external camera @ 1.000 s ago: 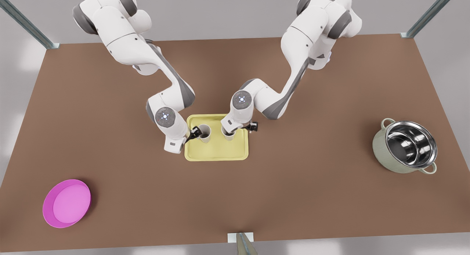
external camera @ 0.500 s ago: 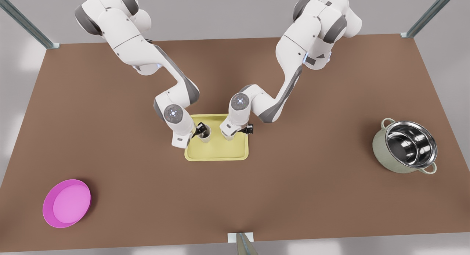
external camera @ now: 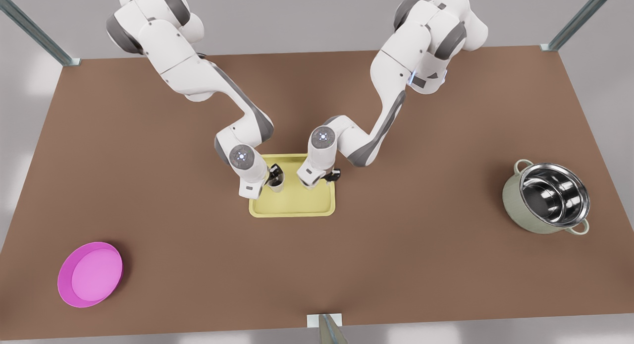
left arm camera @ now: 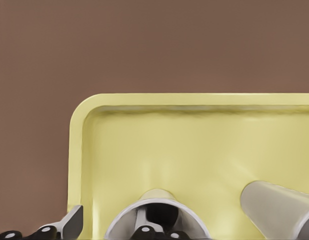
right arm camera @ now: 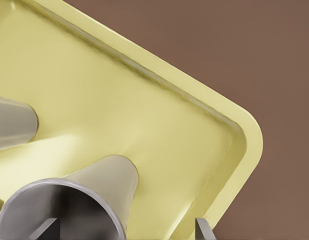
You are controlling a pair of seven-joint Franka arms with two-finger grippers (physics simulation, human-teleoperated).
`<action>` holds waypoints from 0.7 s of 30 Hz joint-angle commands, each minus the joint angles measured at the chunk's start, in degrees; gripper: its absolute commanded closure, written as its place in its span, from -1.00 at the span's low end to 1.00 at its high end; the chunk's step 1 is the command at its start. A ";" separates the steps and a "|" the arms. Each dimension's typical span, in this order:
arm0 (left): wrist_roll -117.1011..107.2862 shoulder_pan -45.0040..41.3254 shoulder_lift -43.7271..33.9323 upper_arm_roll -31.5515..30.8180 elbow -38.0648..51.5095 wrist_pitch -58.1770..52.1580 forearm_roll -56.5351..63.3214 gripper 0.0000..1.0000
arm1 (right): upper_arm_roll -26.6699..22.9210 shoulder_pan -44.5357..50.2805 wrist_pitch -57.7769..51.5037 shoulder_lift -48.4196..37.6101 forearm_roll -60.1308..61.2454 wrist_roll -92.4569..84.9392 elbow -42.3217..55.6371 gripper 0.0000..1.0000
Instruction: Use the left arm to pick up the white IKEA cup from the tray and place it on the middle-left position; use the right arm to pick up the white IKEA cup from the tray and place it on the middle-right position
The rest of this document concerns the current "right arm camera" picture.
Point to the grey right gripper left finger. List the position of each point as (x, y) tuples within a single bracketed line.
[(45, 228)]

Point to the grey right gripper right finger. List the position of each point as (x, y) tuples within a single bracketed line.
[(204, 228)]

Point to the white IKEA cup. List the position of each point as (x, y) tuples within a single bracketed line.
[(12, 122), (104, 185)]

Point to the pale yellow plastic tray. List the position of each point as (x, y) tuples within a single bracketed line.
[(124, 105)]

